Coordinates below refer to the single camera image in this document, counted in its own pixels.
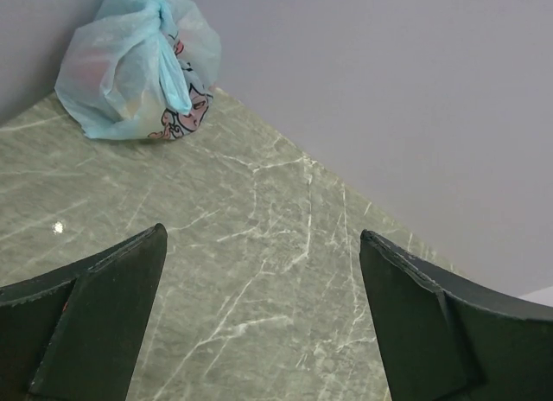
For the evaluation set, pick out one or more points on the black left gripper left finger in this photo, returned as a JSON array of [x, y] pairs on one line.
[[75, 333]]

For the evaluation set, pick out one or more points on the light blue printed plastic bag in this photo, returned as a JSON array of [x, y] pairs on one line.
[[142, 69]]

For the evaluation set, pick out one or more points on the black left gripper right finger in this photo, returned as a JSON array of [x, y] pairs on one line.
[[443, 337]]

